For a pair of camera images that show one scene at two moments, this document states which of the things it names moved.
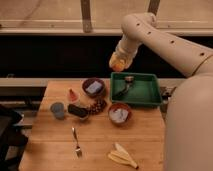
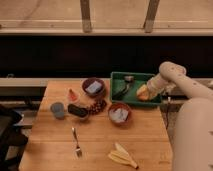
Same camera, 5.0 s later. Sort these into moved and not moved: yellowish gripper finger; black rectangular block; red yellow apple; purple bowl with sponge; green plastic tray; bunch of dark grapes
Moved: red yellow apple; yellowish gripper finger
Not moved: purple bowl with sponge; green plastic tray; black rectangular block; bunch of dark grapes
